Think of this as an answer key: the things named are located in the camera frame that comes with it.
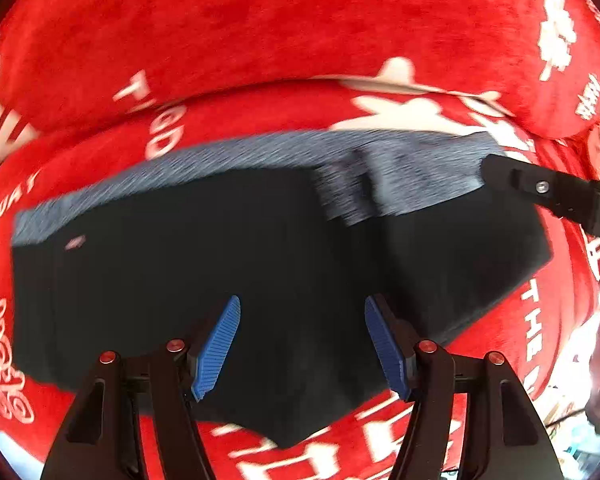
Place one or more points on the red printed blanket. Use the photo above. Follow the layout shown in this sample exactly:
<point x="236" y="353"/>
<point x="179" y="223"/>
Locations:
<point x="230" y="35"/>

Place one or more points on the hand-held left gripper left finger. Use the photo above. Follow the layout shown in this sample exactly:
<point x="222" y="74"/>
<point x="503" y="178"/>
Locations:
<point x="217" y="350"/>

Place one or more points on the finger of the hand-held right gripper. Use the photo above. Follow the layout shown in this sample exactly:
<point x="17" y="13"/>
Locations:
<point x="555" y="192"/>

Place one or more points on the black pants with grey waistband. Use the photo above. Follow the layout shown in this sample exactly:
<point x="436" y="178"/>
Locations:
<point x="180" y="260"/>

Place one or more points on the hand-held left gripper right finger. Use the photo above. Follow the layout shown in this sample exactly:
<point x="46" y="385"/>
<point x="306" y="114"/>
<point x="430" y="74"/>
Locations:
<point x="387" y="350"/>

